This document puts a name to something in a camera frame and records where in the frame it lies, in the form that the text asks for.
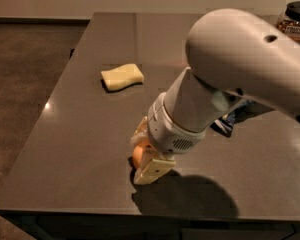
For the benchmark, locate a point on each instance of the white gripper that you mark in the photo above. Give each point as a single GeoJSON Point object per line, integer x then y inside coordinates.
{"type": "Point", "coordinates": [167, 130]}

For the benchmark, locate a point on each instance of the orange fruit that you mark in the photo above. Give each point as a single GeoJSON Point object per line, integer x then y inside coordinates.
{"type": "Point", "coordinates": [141, 156]}

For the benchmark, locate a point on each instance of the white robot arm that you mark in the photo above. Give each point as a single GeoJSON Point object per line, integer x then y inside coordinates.
{"type": "Point", "coordinates": [233, 56]}

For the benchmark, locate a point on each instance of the blue chip bag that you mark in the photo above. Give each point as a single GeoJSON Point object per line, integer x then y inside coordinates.
{"type": "Point", "coordinates": [225, 124]}

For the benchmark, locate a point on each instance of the yellow sponge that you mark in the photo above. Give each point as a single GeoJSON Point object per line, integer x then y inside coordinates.
{"type": "Point", "coordinates": [121, 77]}

